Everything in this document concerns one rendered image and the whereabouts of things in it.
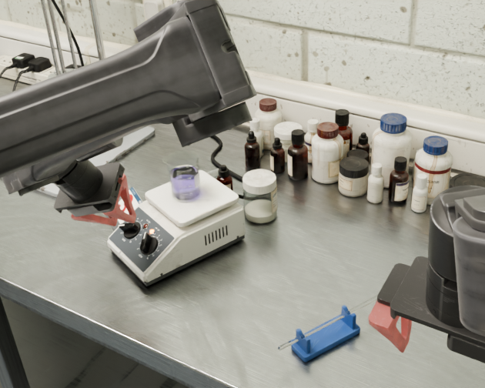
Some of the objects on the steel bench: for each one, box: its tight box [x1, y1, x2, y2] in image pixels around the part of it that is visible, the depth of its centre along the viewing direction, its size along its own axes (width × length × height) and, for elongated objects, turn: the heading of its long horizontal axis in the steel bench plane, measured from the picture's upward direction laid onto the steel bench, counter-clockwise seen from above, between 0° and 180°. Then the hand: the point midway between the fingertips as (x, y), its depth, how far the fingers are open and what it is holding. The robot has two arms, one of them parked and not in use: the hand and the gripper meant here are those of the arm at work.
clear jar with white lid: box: [243, 169, 278, 224], centre depth 121 cm, size 6×6×8 cm
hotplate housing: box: [107, 200, 246, 286], centre depth 115 cm, size 22×13×8 cm, turn 131°
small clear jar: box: [274, 122, 303, 163], centre depth 138 cm, size 6×6×7 cm
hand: (122, 218), depth 104 cm, fingers open, 3 cm apart
